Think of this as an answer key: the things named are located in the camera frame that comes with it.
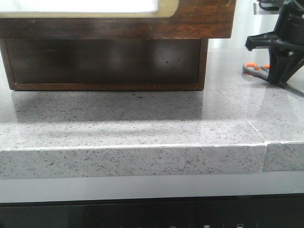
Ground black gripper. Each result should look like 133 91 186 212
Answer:
245 0 304 85

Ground grey orange scissors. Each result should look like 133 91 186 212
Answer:
242 62 304 95

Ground wooden drawer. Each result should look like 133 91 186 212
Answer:
0 0 236 39
6 39 201 84

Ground dark wooden drawer cabinet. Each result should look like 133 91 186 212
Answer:
0 39 208 91

